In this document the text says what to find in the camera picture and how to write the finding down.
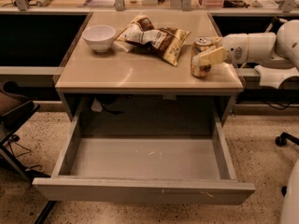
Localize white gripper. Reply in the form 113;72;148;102
191;34;248;67

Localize orange soda can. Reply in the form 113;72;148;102
191;36;216;78

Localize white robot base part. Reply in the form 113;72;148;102
254;65;299;89

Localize open grey top drawer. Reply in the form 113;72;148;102
34;96;255;205

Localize brown chip bag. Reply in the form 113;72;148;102
116;14;190;66

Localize beige cabinet desk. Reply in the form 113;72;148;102
55;9;243;118

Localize black office chair base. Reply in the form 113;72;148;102
275;132;299;198

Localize white bowl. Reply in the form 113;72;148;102
82;25;116;52

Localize dark chair at left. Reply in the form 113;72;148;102
0;80;57;224

